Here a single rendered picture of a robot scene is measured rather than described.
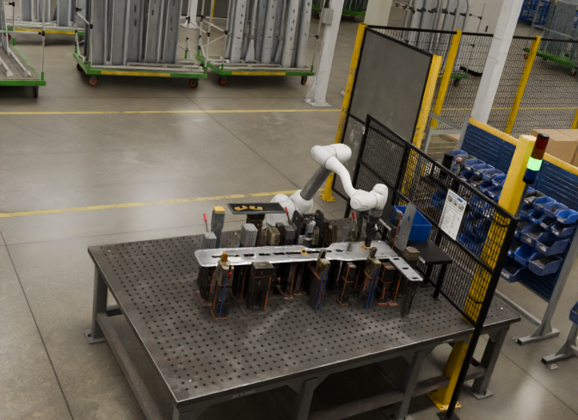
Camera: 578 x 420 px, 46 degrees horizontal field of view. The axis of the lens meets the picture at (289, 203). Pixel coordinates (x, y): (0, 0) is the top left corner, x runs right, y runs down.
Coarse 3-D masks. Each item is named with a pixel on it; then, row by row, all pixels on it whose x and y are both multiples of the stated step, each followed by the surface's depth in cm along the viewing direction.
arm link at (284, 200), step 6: (276, 198) 502; (282, 198) 502; (288, 198) 505; (282, 204) 500; (288, 204) 503; (288, 210) 504; (294, 210) 510; (270, 216) 505; (276, 216) 502; (282, 216) 503; (270, 222) 507; (282, 222) 506
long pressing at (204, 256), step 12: (204, 252) 414; (216, 252) 417; (228, 252) 419; (240, 252) 422; (252, 252) 425; (264, 252) 427; (276, 252) 430; (336, 252) 444; (348, 252) 447; (360, 252) 449; (384, 252) 455; (204, 264) 402; (216, 264) 404; (240, 264) 410
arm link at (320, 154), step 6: (312, 150) 472; (318, 150) 468; (324, 150) 468; (330, 150) 469; (312, 156) 472; (318, 156) 466; (324, 156) 464; (330, 156) 463; (318, 162) 468; (324, 162) 463
